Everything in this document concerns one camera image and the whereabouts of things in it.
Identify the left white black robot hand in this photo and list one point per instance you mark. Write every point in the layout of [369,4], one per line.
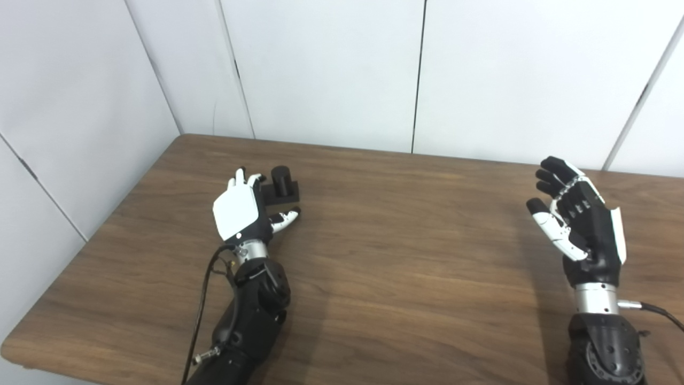
[235,211]

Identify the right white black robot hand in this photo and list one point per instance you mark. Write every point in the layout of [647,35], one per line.
[593,235]

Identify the black peg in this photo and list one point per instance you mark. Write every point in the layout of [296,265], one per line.
[281,184]

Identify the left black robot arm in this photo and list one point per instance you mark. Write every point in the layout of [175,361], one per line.
[256,310]

